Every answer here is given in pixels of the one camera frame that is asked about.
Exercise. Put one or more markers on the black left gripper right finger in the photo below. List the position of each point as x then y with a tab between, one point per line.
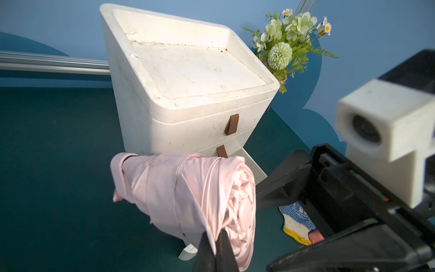
225	260

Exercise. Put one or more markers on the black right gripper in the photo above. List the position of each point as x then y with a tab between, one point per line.
365	227

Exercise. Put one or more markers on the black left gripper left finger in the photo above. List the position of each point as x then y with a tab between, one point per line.
205	258

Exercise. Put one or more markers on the white three drawer cabinet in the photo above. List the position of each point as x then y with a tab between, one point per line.
182	85

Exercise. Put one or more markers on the white bottom drawer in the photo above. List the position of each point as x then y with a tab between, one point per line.
215	193

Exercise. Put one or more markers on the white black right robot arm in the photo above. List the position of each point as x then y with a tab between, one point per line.
418	68

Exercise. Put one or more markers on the blue dotted work glove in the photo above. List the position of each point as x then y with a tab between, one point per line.
299	226

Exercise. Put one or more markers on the white and green flowers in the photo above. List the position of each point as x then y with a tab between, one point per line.
287	39

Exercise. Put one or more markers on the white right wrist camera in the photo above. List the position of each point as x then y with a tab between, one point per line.
389	131

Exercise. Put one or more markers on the aluminium frame right post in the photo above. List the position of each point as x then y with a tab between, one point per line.
304	6

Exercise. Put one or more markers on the aluminium frame back rail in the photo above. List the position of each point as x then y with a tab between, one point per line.
19	61

